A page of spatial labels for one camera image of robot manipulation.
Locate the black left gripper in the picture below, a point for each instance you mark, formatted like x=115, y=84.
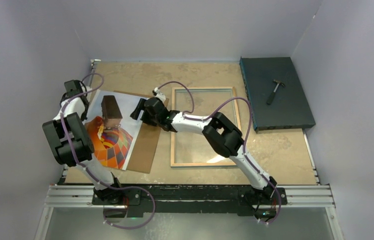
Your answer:
x=83, y=117

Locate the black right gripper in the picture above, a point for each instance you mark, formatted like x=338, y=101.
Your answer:
x=144, y=119

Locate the brown backing board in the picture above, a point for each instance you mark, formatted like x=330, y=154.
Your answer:
x=131, y=143

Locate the hot air balloon photo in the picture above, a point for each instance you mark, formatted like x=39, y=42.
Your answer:
x=98, y=123

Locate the blue wooden picture frame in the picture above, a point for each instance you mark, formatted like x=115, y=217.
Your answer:
x=206, y=164

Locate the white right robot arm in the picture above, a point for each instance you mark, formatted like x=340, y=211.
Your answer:
x=225, y=138

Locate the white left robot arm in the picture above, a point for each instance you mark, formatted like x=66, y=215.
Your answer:
x=71, y=144

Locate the dark grey flat box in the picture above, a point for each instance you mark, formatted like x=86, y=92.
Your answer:
x=290, y=108

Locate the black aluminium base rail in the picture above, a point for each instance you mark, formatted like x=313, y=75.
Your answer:
x=242, y=200

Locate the claw hammer with grey handle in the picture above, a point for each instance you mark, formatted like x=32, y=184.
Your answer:
x=273, y=93

